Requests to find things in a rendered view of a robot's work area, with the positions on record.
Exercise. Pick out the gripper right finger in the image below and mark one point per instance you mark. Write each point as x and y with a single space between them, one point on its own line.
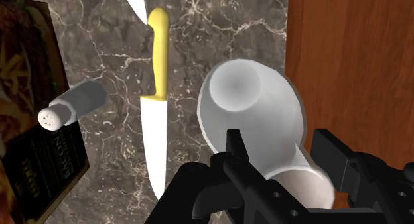
372 178

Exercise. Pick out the white mug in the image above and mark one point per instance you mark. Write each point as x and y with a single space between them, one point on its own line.
262 120

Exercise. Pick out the grey salt shaker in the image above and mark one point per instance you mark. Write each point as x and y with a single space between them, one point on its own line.
77 102

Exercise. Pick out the white curved flat object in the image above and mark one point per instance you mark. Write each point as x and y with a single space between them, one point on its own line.
137 3

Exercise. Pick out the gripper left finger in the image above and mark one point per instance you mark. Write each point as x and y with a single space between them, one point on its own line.
245 187

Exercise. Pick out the dark food picture box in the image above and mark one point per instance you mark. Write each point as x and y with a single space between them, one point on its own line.
38 171

